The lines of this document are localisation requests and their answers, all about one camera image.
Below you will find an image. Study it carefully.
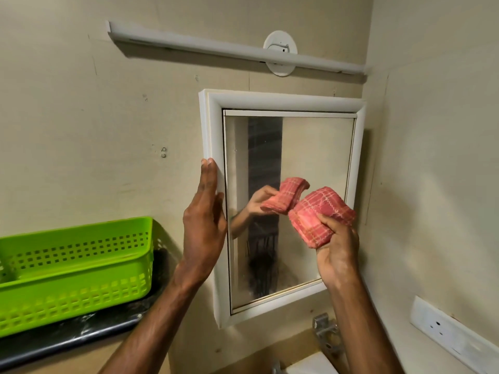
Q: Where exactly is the person's left forearm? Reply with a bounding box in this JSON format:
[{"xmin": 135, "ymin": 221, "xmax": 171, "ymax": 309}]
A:
[{"xmin": 99, "ymin": 274, "xmax": 203, "ymax": 374}]

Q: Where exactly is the white framed mirror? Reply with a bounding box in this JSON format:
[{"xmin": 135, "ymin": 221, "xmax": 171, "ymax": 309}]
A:
[{"xmin": 198, "ymin": 88, "xmax": 367, "ymax": 329}]

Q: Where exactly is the person's right hand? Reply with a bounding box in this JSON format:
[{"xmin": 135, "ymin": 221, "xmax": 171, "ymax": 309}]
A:
[{"xmin": 316, "ymin": 212, "xmax": 360, "ymax": 292}]

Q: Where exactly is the green plastic basket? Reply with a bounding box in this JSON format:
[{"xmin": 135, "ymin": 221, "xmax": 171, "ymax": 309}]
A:
[{"xmin": 0, "ymin": 216, "xmax": 164, "ymax": 339}]

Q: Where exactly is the red checkered cloth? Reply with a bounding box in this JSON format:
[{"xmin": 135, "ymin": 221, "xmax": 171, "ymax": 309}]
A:
[{"xmin": 287, "ymin": 186, "xmax": 357, "ymax": 249}]

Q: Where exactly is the chrome wall soap holder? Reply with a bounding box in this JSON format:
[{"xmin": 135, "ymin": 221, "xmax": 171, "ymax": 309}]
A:
[{"xmin": 311, "ymin": 313, "xmax": 344, "ymax": 355}]

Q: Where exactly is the white tube light fixture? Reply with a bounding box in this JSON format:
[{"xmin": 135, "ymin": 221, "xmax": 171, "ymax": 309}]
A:
[{"xmin": 106, "ymin": 20, "xmax": 369, "ymax": 76}]

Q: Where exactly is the person's right forearm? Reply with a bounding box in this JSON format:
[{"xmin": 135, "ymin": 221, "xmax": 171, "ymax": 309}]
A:
[{"xmin": 325, "ymin": 276, "xmax": 406, "ymax": 374}]

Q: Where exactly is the white round ceiling rose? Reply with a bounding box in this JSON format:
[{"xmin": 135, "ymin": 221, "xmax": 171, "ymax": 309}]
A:
[{"xmin": 263, "ymin": 30, "xmax": 299, "ymax": 77}]

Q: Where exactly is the black stone shelf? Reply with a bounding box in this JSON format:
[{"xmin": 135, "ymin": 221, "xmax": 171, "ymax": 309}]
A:
[{"xmin": 0, "ymin": 220, "xmax": 172, "ymax": 372}]

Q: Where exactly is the white wall switch socket panel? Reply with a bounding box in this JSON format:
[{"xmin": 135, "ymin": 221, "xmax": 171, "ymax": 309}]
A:
[{"xmin": 409, "ymin": 295, "xmax": 499, "ymax": 374}]

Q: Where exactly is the white wash basin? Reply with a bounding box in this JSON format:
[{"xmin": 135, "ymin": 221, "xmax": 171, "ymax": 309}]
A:
[{"xmin": 286, "ymin": 351, "xmax": 340, "ymax": 374}]

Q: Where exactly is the person's left hand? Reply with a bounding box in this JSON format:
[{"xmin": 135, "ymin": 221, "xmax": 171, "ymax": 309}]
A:
[{"xmin": 173, "ymin": 157, "xmax": 228, "ymax": 292}]

